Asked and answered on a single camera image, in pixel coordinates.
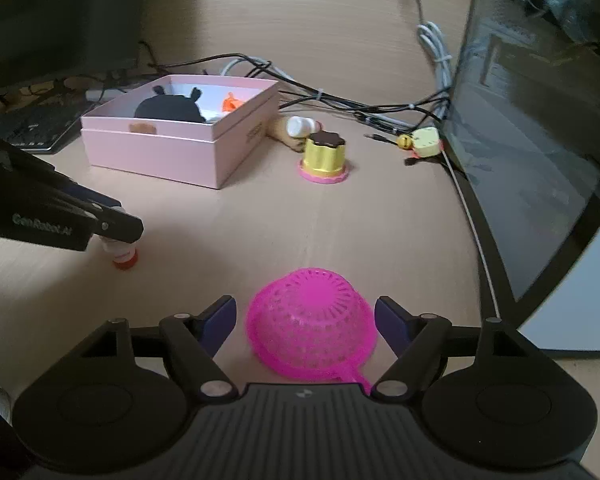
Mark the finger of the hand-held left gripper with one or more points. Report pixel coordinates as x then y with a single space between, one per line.
122 226
87 194

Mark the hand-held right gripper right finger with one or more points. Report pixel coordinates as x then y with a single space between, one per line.
392 322

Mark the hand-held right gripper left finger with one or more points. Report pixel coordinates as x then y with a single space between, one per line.
220 322

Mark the small red-capped bottle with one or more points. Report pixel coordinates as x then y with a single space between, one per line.
122 257

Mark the pink plastic strainer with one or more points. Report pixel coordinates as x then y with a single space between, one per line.
307 320

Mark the pink cardboard box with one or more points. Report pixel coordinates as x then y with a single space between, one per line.
170 152

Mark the black plush toy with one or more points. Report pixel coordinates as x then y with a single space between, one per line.
167 107

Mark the orange toy helmet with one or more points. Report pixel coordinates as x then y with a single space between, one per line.
231 103

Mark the gold toy cup pink base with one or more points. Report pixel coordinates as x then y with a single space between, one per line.
324 157

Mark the tan plush toast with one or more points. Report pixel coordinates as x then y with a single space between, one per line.
280 132

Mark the yellow round toy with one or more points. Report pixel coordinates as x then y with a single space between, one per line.
425 141

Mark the small white bottle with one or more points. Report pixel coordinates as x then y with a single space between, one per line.
300 126

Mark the black keyboard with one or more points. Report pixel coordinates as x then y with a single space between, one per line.
40 127

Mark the black computer monitor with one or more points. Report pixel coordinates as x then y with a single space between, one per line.
55 20

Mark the computer case with glass panel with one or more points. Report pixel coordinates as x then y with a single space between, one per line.
540 135

